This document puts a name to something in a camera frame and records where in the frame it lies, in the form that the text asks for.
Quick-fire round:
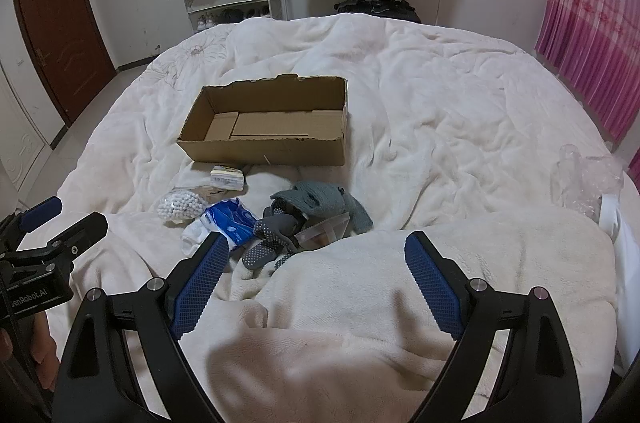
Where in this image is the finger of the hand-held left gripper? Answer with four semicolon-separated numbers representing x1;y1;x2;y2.
10;211;109;276
0;197;63;254

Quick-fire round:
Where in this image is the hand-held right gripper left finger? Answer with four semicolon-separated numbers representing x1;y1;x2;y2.
52;232;231;423

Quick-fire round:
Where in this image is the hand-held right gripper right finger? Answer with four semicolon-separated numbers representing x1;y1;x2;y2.
404;230;583;423

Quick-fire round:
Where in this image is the grey dotted sock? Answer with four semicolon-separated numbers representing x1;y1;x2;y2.
241;239;296;271
252;203;306;249

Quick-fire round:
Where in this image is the blue tissue packet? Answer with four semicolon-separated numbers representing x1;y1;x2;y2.
200;198;261;249

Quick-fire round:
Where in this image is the small white wipes packet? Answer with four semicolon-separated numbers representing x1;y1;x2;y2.
210;166;247;191

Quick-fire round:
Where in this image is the clear plastic bag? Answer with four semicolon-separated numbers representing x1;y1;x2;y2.
294;210;351;251

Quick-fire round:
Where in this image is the grey knit cloth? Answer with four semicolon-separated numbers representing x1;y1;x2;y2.
270;182;375;235

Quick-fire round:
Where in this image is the brown cardboard box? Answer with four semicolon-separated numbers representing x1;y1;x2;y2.
176;74;349;167

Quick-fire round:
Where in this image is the person's left hand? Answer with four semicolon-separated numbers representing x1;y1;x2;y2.
0;317;62;381

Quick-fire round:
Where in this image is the white cabinet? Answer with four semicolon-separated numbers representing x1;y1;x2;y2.
0;58;53;204

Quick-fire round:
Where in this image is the cream fleece blanket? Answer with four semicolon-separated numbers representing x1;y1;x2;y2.
135;203;618;423

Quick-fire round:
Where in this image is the white bed blanket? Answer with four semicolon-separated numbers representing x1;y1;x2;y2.
57;12;626;284

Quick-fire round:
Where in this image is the clear bubble wrap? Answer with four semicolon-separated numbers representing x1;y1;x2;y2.
551;144;625;219

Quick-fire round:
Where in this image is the brown wooden door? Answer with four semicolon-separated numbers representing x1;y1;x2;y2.
11;0;118;126

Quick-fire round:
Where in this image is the white plastic bag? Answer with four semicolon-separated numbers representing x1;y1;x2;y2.
597;194;640;369

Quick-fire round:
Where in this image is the row of dark shoes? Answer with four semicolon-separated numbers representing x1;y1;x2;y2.
220;7;271;22

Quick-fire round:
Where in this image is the black bag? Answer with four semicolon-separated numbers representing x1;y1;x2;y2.
334;0;423;24

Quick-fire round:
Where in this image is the pink curtain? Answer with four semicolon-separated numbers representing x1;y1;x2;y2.
534;0;640;149

